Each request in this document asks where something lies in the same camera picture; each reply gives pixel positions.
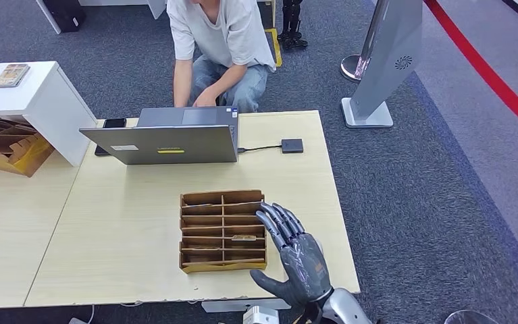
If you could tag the black robot feet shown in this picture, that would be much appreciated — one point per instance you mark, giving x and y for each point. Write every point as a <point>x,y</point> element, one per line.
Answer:
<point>292,27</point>

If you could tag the transparent round dome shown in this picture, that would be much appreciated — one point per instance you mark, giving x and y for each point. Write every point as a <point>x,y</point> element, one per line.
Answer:
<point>471,318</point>

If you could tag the stack of patterned cards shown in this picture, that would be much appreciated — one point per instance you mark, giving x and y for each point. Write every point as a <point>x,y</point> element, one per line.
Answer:
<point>12,75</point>

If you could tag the black smartphone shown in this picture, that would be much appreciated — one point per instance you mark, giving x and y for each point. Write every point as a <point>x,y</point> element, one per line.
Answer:
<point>115,123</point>

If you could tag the person's right forearm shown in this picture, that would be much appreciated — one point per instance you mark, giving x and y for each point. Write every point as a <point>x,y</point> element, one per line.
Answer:
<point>181,91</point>

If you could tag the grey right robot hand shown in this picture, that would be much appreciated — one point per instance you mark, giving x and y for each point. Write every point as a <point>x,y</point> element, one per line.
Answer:
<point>305,268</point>

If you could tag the white table frame bar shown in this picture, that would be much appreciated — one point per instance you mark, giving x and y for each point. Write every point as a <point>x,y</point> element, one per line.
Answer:
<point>227,306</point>

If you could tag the brown cardboard card organizer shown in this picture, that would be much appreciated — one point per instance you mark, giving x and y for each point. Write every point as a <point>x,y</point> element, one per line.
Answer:
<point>223,226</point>

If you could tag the small black box device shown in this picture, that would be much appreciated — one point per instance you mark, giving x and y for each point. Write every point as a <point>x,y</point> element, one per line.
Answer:
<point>292,146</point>

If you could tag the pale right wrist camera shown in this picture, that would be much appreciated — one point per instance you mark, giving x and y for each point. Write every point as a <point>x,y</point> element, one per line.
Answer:
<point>261,315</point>

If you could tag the black computer case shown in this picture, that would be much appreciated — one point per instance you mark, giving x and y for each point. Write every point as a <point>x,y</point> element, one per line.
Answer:
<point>64,15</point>

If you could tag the long red strip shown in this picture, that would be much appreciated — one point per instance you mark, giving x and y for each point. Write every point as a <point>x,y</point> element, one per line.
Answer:
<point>487,73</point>

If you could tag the grey kiosk stand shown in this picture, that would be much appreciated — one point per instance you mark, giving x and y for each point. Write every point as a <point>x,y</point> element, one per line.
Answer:
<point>388,53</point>

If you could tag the brown and yellow cardboard organizer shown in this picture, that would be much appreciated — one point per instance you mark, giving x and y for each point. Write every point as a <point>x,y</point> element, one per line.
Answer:
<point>26,160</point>

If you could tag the grey laptop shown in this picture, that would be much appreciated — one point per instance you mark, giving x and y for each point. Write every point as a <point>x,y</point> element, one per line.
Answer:
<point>173,143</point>

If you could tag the chrome stanchion post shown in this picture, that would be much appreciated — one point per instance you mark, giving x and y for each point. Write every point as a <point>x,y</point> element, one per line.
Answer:
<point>350,69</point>

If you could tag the white cabinet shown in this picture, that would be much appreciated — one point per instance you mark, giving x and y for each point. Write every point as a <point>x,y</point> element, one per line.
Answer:
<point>48,107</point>

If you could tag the person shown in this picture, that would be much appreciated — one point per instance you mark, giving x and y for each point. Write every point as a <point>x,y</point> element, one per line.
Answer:
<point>223,35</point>

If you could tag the person's left forearm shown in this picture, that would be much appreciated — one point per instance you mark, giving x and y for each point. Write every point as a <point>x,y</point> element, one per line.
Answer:
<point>229,80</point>

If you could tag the yellow floor tape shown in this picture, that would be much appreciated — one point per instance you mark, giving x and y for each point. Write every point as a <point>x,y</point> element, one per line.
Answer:
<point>278,49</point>

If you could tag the person's left hand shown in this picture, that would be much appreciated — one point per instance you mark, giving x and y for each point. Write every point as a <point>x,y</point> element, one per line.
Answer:
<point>206,98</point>

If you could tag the white desk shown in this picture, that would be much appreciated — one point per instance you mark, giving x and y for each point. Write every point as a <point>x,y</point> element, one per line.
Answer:
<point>49,18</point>

